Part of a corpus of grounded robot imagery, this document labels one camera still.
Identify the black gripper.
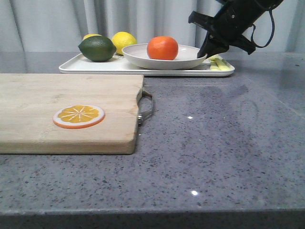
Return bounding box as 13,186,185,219
188,0,283,58

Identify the grey curtain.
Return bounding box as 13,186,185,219
0,0,305,53

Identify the yellow lemon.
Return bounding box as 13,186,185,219
112,31,137,55
82,33,102,40

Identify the yellow utensil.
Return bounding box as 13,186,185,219
208,54,230,71
210,60,220,71

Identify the beige round plate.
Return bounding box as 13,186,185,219
122,43,207,70

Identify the white bear-print tray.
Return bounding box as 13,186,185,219
59,53,235,77

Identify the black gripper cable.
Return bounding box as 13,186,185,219
250,0,277,49

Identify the yellow utensil left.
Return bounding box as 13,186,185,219
210,60,220,71

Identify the rear yellow lemon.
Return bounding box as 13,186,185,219
82,33,102,40

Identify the wooden cutting board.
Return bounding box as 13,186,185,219
0,73,144,154

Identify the yellow utensil right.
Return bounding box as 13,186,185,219
208,54,230,71

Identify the green lime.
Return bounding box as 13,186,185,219
78,36,116,62

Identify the orange slice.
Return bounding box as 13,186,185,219
52,104,105,129

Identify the orange fruit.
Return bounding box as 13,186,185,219
147,36,178,61

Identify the front yellow lemon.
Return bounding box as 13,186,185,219
112,31,137,55

